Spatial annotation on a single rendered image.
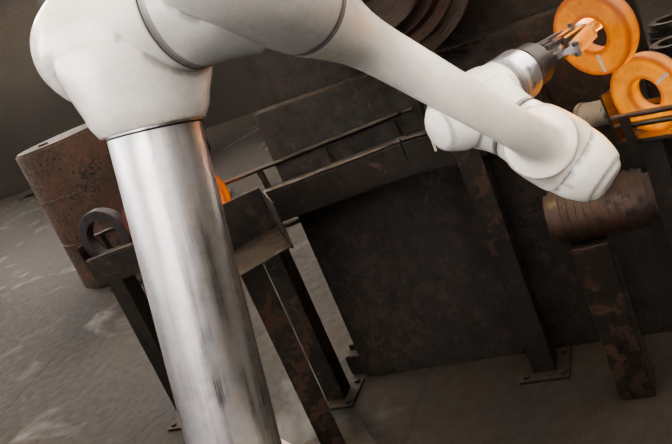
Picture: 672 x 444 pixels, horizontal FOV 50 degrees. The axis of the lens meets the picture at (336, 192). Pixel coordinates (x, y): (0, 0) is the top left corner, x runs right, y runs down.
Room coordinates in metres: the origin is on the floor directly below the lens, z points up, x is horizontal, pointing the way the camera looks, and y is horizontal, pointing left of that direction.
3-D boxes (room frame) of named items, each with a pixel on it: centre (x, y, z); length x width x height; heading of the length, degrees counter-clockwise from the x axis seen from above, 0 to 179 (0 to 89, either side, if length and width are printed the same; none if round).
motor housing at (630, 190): (1.43, -0.52, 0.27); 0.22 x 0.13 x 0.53; 65
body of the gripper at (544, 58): (1.18, -0.40, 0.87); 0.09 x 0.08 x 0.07; 120
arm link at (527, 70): (1.15, -0.34, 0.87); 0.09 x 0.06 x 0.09; 30
